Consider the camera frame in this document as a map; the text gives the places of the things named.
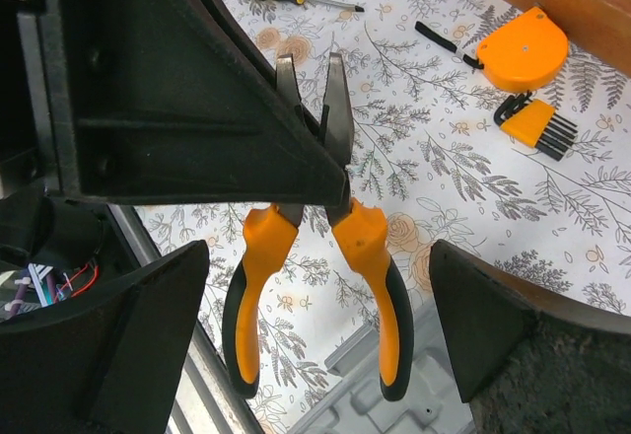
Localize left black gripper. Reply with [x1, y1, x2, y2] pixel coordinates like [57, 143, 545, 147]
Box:
[1, 0, 344, 266]

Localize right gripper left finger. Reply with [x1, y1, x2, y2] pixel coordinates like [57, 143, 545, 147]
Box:
[1, 241, 209, 433]

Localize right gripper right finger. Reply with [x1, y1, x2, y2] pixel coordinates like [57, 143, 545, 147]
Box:
[429, 240, 630, 433]

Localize grey plastic tool case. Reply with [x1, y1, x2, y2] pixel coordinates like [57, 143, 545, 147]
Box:
[290, 299, 475, 433]

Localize orange handled pliers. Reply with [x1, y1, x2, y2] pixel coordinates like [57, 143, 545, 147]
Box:
[221, 51, 415, 402]

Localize orange hex key set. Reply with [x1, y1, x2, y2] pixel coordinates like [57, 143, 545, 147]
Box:
[493, 92, 578, 162]

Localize orange tape measure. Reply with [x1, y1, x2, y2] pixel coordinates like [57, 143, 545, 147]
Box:
[415, 6, 570, 93]

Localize aluminium mounting rail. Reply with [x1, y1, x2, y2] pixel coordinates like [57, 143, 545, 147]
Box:
[108, 204, 262, 433]

